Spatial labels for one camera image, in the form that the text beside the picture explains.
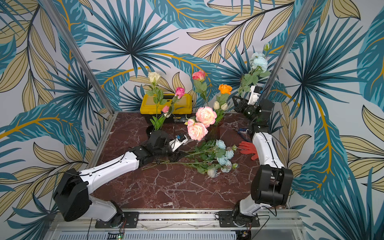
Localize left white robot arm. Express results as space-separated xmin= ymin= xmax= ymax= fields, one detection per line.
xmin=53 ymin=131 xmax=188 ymax=228

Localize red glove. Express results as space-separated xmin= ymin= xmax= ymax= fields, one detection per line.
xmin=239 ymin=141 xmax=259 ymax=161

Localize cream rose stem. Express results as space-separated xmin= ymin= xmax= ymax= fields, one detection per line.
xmin=146 ymin=72 xmax=164 ymax=121

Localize glossy black vase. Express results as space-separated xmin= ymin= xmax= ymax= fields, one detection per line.
xmin=146 ymin=125 xmax=156 ymax=139

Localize wrist white camera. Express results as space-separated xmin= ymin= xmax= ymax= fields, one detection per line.
xmin=248 ymin=85 xmax=263 ymax=105
xmin=169 ymin=135 xmax=188 ymax=152

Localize pink red rose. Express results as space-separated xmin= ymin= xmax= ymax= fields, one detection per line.
xmin=192 ymin=70 xmax=209 ymax=107

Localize dark red glass vase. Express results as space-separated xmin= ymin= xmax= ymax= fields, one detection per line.
xmin=206 ymin=122 xmax=223 ymax=141

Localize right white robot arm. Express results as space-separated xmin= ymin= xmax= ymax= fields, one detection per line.
xmin=232 ymin=96 xmax=294 ymax=227

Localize magenta rose bud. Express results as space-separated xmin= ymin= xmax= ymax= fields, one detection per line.
xmin=168 ymin=87 xmax=185 ymax=114

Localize pink white tulips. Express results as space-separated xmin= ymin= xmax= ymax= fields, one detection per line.
xmin=150 ymin=106 xmax=171 ymax=131

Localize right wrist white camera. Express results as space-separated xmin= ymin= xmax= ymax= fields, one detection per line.
xmin=248 ymin=85 xmax=263 ymax=105

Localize yellow black toolbox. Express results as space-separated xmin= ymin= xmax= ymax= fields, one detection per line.
xmin=140 ymin=94 xmax=193 ymax=124

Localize pink peony spray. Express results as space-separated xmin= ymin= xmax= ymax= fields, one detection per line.
xmin=185 ymin=107 xmax=217 ymax=141

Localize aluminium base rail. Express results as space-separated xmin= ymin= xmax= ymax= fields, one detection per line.
xmin=44 ymin=209 xmax=310 ymax=240

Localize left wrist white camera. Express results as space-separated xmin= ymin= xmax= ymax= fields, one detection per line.
xmin=169 ymin=135 xmax=188 ymax=152

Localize light blue rose stem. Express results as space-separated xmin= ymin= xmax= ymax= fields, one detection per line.
xmin=167 ymin=139 xmax=239 ymax=160

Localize pale blue white rose spray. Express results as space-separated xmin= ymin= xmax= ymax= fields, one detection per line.
xmin=155 ymin=155 xmax=239 ymax=174

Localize orange rose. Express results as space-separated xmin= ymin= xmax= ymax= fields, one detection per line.
xmin=212 ymin=83 xmax=233 ymax=125

